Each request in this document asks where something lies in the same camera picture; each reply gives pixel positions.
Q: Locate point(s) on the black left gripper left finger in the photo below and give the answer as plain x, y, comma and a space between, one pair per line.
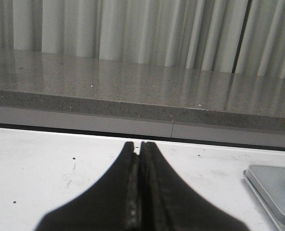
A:
111, 204

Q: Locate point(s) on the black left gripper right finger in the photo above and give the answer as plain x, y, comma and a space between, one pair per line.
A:
170, 204

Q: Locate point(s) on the silver electronic kitchen scale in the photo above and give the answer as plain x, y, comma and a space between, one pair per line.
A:
268, 185

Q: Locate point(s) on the grey stone counter ledge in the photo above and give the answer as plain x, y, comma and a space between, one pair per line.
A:
54, 91

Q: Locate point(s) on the white pleated curtain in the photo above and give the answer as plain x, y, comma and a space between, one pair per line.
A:
234, 36

